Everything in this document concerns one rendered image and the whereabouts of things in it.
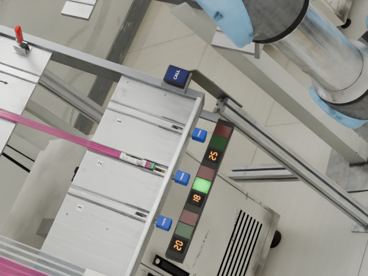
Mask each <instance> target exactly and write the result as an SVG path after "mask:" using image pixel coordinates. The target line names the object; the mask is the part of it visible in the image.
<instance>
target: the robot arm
mask: <svg viewBox="0 0 368 276"><path fill-rule="evenodd" d="M196 2H197V3H198V4H199V5H200V6H201V7H202V8H203V10H204V11H205V12H206V13H207V14H208V15H209V16H210V17H211V19H212V20H213V21H214V22H215V23H216V25H217V26H218V27H219V28H220V29H221V30H222V31H223V32H224V33H225V35H226V36H227V37H228V38H229V39H230V40H231V41H232V42H233V43H234V44H235V45H236V46H237V47H238V48H243V47H245V46H246V45H247V44H250V43H251V42H253V43H256V44H270V45H272V46H273V47H274V48H276V50H278V51H279V52H280V53H282V54H283V55H284V56H285V57H286V58H288V59H289V60H290V61H291V62H292V63H294V64H295V65H296V66H297V67H298V68H300V69H301V70H302V71H303V72H304V73H306V74H307V75H308V76H310V77H311V81H312V86H311V87H310V88H309V93H310V96H311V97H312V99H313V100H314V101H315V103H316V104H317V105H318V106H319V107H320V108H321V109H322V110H323V111H324V112H326V113H327V114H328V115H329V116H330V117H332V118H334V119H335V120H336V121H337V122H339V123H340V124H342V125H344V126H345V127H348V128H351V129H357V128H359V127H361V126H362V125H363V124H364V123H365V122H367V121H368V16H367V17H366V27H367V31H366V32H365V33H364V34H363V35H362V36H361V37H360V38H359V39H358V40H354V39H347V38H346V37H345V36H344V35H343V34H342V32H341V31H340V30H339V29H338V28H337V27H336V26H335V25H334V24H333V23H332V22H331V21H330V20H329V19H328V18H327V17H326V16H325V15H324V14H323V13H322V12H321V11H320V10H319V9H318V8H317V7H316V5H315V4H314V3H313V2H312V1H311V0H196Z"/></svg>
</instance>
